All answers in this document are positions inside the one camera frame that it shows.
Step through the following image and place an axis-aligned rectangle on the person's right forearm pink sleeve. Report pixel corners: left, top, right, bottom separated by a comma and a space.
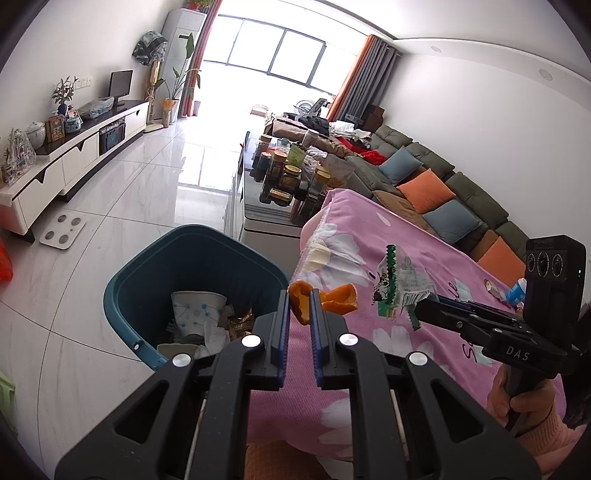
517, 388, 591, 478

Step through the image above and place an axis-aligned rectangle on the green plastic stool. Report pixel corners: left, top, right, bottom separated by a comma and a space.
0, 371, 17, 430

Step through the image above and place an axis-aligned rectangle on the person's right hand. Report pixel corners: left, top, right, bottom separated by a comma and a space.
485, 364, 563, 432

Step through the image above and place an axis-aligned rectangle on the brown upholstered ottoman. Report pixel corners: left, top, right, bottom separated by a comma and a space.
272, 117, 352, 153

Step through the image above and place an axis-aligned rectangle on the white bathroom scale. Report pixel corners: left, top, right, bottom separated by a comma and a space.
39, 212, 87, 250

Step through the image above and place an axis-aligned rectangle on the orange plastic bag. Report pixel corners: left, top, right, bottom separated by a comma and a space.
0, 237, 14, 284

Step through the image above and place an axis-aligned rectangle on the large gold foil wrapper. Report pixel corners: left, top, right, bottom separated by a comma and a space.
228, 307, 254, 342

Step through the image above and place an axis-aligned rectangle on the black glass coffee table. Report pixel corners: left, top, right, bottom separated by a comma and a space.
224, 131, 333, 238

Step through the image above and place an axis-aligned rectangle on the brown paper snack bag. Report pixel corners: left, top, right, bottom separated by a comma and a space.
321, 154, 356, 190

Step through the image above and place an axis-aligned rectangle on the small black monitor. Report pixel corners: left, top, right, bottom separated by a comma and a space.
109, 70, 134, 104

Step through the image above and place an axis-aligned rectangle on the large-leaf floor plant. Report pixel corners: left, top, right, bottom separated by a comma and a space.
154, 32, 202, 125

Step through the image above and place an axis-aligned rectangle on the clear green-edged snack wrapper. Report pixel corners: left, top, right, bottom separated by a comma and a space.
369, 244, 437, 330

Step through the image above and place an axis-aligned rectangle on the dark wooden cabinet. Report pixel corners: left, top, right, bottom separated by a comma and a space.
362, 105, 386, 130

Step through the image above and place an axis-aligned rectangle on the grey-blue cushion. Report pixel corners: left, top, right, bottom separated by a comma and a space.
379, 147, 424, 185
421, 199, 485, 245

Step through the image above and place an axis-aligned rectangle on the orange and grey curtain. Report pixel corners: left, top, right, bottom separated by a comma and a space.
179, 0, 222, 118
325, 34, 402, 123

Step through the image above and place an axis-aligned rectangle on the orange peel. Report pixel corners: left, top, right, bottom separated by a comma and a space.
287, 280, 359, 326

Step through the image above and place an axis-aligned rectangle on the blue and white bottle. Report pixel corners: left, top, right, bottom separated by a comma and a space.
505, 278, 527, 308

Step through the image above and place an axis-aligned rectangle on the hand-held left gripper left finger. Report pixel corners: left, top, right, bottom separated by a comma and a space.
54, 290, 291, 480

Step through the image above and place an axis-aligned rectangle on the pink floral blanket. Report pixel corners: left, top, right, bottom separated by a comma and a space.
247, 188, 566, 462

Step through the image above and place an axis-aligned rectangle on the white and black TV stand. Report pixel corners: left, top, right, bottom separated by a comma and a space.
0, 99, 151, 236

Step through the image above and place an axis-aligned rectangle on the plastic-covered dark box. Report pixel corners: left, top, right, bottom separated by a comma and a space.
78, 97, 115, 121

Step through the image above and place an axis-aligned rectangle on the model ship in plastic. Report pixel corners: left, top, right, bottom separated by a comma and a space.
2, 128, 37, 183

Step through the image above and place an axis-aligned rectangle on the standing fan with floral cover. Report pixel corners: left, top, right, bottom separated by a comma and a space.
131, 30, 169, 134

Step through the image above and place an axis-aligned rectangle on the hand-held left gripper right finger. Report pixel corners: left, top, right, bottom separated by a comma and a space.
309, 288, 542, 480

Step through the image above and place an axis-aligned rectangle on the orange textured cushion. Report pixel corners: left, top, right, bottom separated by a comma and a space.
245, 440, 324, 480

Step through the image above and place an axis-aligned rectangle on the green and brown sofa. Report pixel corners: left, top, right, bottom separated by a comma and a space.
344, 124, 532, 287

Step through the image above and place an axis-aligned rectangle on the teal plastic bin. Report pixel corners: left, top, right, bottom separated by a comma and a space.
102, 224, 291, 372

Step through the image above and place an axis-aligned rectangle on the small plant in blue vase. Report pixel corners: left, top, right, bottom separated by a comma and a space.
51, 76, 79, 116

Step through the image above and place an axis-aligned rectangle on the white standing air conditioner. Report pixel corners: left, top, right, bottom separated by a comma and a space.
154, 8, 208, 123

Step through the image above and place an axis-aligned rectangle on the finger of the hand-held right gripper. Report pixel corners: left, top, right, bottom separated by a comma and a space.
412, 300, 497, 352
436, 295, 527, 326

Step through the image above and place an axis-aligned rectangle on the blue patterned paper cup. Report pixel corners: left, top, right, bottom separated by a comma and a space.
171, 291, 228, 337

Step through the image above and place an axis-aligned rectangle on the black framed window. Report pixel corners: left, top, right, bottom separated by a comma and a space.
203, 14, 368, 90

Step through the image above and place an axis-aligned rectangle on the pile of white clothes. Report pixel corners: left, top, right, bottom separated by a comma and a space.
330, 120, 372, 141

